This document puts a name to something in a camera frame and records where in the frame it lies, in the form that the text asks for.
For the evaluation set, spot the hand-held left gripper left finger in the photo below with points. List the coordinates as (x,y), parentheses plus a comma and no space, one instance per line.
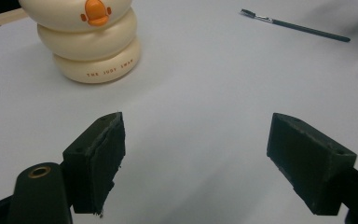
(98,165)

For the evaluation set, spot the cream duck-shaped container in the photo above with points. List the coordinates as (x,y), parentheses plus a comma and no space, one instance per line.
(90,39)

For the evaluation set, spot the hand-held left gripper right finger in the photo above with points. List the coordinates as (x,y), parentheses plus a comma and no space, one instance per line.
(307,161)

